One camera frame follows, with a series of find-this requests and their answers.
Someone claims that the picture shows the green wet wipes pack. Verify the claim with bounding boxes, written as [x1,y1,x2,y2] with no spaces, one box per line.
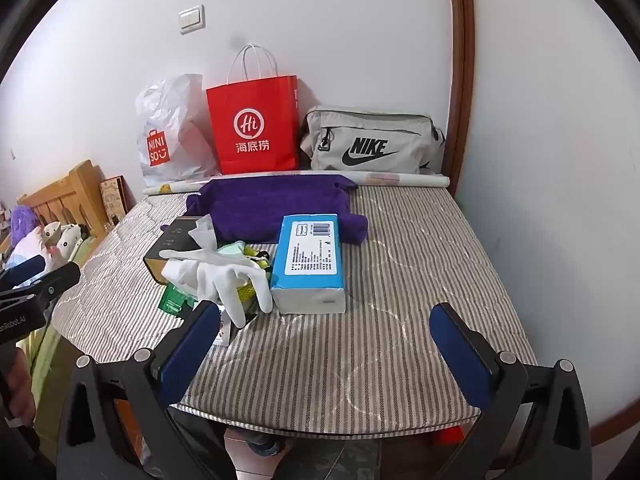
[217,240,272,278]

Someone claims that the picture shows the white wall switch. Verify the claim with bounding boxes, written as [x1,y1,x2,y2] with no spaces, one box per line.
[178,4,205,35]

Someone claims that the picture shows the blue tissue box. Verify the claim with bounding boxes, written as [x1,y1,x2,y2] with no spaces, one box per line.
[270,214,346,315]

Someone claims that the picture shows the purple towel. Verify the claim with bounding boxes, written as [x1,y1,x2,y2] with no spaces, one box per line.
[186,174,368,245]

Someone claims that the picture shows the plush toys pile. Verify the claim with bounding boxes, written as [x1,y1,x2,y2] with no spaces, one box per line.
[4,206,86,283]

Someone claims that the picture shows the white tomato print sachet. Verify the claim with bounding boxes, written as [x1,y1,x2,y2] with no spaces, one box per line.
[213,310,238,348]

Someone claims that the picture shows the dark green gold tin box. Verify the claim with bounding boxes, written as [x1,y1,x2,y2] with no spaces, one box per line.
[143,216,200,285]

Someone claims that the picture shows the grey Nike bag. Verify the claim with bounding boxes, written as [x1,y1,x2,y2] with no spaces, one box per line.
[300,105,446,174]

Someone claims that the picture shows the green snack packet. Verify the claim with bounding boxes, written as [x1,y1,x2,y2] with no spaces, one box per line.
[158,284,196,320]

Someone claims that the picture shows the rolled patterned paper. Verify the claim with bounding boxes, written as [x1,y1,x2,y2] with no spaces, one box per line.
[143,170,450,196]

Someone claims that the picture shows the red Haidilao paper bag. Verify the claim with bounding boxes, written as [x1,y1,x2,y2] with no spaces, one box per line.
[205,44,298,174]

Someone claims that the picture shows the white Miniso plastic bag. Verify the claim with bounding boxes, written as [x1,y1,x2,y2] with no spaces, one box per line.
[136,74,218,186]

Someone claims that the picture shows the white cotton glove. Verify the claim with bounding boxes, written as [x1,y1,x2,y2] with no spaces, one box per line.
[160,249,253,328]

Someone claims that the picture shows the person's left hand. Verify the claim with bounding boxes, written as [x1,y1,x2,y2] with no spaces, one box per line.
[6,348,36,426]

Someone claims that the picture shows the brown wooden door frame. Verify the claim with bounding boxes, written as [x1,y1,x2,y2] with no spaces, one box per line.
[442,0,475,196]

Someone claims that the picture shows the yellow small bag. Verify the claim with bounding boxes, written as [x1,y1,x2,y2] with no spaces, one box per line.
[238,246,273,313]

